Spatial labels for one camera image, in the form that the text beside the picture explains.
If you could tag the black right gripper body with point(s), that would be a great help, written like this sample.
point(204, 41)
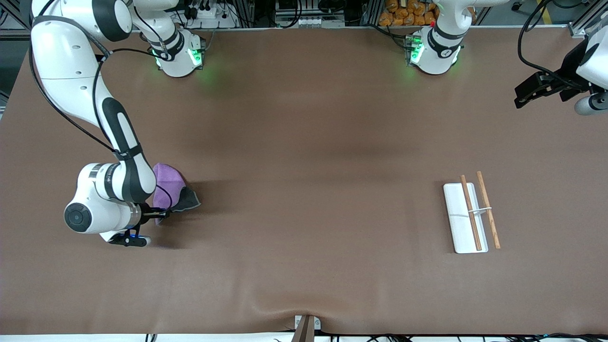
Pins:
point(151, 214)

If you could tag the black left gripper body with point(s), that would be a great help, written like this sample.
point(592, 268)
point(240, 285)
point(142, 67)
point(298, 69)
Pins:
point(568, 71)

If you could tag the purple and grey towel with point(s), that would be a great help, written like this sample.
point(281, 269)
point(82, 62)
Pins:
point(168, 183)

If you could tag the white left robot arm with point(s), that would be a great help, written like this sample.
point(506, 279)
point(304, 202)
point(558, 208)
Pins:
point(439, 47)

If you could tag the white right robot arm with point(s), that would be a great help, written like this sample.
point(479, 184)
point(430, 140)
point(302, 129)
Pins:
point(66, 57)

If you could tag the white rack with wooden bars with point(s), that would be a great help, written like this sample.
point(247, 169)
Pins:
point(463, 223)

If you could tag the brown table cover mat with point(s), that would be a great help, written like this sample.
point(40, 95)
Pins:
point(304, 237)

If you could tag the pile of orange objects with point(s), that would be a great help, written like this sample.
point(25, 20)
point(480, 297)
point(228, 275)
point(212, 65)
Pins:
point(408, 14)

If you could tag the white power strip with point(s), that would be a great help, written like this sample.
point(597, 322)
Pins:
point(206, 13)

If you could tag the white connector block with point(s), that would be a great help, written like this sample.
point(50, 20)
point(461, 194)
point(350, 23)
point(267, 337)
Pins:
point(316, 21)

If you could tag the aluminium frame profile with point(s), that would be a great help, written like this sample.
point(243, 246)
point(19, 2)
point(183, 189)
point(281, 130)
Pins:
point(14, 10)
point(582, 23)

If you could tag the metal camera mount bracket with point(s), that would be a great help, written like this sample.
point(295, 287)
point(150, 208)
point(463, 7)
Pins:
point(306, 330)

